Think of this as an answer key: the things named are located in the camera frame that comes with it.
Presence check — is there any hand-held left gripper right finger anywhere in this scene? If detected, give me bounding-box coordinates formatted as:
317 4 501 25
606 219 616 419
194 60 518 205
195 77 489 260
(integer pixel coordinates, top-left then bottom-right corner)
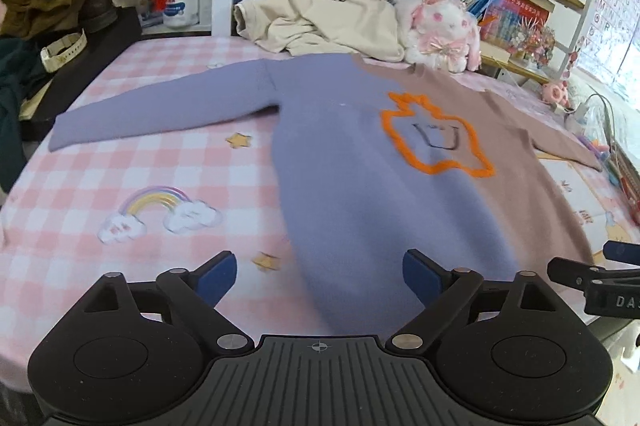
401 248 563 354

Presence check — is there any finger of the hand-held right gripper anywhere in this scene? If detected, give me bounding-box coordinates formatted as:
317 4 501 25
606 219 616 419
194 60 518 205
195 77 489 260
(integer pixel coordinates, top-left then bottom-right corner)
547 257 609 291
602 240 640 265

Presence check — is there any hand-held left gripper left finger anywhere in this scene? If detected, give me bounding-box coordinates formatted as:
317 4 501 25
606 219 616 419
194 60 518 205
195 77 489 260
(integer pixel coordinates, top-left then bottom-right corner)
82 250 256 354

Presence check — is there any purple and mauve sweater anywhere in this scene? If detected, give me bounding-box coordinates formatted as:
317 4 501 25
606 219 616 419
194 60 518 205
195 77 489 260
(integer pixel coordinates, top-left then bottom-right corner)
47 52 604 338

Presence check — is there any pink checkered rainbow blanket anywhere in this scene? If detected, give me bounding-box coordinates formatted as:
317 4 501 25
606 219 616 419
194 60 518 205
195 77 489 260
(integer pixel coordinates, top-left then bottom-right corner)
0 33 640 407

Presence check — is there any pink pig toy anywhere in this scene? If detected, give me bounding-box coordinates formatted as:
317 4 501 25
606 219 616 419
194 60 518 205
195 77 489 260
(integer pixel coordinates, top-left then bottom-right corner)
542 81 572 108

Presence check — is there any pink and white plush toy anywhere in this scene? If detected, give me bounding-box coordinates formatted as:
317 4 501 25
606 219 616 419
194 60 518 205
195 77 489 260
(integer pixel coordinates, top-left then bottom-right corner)
392 0 484 74

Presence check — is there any red boxed book set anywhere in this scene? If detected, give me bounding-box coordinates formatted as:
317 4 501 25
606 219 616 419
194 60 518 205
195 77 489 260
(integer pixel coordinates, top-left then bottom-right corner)
479 0 552 58

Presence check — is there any white jar with green lid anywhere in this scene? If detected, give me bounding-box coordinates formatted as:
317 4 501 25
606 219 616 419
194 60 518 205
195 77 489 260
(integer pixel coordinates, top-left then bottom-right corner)
162 0 201 30

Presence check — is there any cream garment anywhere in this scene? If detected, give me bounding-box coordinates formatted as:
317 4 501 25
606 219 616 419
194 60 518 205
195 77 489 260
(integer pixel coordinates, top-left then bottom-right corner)
234 0 407 63

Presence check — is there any dark green cloth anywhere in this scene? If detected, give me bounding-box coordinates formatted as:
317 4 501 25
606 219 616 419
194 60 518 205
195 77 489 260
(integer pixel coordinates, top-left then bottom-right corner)
0 37 52 193

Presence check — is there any cream wristwatch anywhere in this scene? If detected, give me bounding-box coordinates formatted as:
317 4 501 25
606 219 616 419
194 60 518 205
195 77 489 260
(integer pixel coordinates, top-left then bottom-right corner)
40 32 87 73

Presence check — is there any alphabet wall poster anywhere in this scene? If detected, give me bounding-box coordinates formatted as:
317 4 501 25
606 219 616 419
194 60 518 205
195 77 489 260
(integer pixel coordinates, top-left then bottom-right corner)
575 0 640 88

